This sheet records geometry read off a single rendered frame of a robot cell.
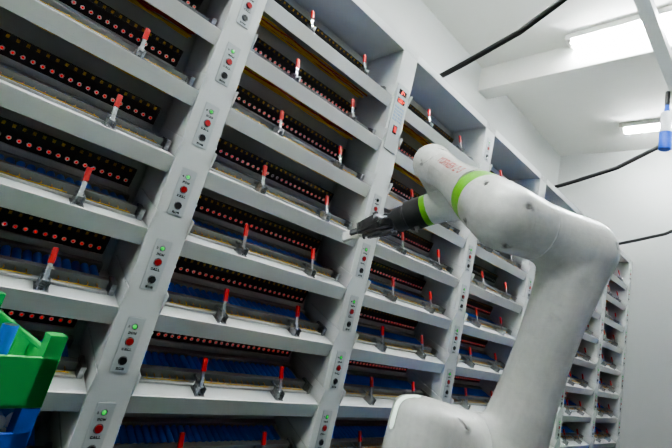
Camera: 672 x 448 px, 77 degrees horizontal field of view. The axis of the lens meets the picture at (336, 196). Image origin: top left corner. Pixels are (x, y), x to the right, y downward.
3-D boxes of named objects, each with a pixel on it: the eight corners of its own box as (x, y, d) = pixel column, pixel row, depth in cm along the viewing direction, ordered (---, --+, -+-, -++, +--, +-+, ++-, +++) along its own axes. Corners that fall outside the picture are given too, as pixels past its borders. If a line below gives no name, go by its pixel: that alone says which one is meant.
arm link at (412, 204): (430, 202, 129) (416, 188, 123) (434, 235, 123) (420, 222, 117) (412, 208, 132) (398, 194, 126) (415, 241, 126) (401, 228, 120)
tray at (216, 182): (353, 247, 150) (365, 223, 150) (200, 186, 112) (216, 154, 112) (323, 227, 165) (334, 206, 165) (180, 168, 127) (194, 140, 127)
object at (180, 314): (327, 356, 140) (345, 319, 140) (150, 330, 102) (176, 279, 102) (297, 324, 156) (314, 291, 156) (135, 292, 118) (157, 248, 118)
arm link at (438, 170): (465, 233, 88) (512, 206, 87) (442, 188, 85) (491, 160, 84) (419, 186, 123) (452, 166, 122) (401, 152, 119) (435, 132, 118)
